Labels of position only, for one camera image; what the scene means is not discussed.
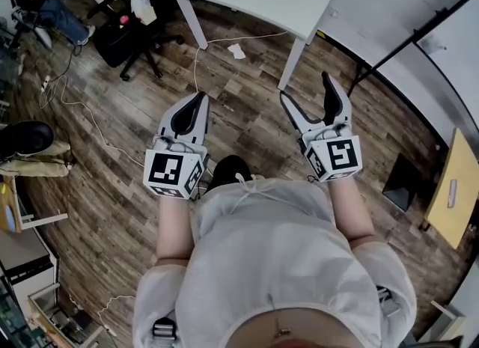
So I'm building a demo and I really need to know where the person's left forearm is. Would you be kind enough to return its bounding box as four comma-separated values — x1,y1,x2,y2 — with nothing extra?
156,188,200,262

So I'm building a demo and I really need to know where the white paper scrap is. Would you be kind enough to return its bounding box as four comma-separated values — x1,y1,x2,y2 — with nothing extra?
228,43,247,61

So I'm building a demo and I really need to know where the short white cable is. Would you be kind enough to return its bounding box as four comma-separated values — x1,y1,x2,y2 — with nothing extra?
97,294,137,335

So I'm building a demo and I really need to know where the black stand pole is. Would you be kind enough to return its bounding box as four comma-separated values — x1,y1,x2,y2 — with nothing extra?
347,0,479,97

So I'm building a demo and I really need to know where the white cabinet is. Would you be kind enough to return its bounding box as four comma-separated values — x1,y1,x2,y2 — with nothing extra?
0,222,61,326

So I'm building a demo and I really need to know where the white table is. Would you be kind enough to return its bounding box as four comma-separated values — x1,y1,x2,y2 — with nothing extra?
165,0,344,91

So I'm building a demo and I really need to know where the black bag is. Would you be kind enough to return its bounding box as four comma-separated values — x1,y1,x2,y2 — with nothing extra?
92,16,151,69

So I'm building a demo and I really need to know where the person's black shoe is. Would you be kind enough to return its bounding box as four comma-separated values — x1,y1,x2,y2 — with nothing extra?
204,154,254,195

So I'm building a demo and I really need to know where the person's white shirt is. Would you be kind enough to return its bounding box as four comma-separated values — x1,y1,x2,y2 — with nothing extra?
132,177,418,348

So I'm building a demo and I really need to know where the black office chair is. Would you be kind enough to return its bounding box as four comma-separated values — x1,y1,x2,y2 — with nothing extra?
93,0,186,82

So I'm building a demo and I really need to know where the yellow wooden board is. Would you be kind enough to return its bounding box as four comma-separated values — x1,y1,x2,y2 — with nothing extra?
424,127,479,251

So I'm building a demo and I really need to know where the grey strap buckle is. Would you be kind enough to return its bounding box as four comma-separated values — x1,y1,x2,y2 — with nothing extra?
150,316,179,342

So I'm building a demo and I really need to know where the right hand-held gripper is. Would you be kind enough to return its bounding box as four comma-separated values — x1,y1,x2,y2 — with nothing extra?
279,70,364,183

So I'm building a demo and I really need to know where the black box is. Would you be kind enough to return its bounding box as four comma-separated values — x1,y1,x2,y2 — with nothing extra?
382,153,424,213

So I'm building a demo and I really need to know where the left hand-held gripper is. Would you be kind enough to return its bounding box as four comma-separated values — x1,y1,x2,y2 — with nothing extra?
143,91,210,200

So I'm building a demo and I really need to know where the long white cable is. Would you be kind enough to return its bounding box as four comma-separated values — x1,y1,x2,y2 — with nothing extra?
38,31,289,168

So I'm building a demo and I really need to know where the person's right forearm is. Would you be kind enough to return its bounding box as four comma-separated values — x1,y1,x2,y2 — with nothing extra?
326,176,376,243

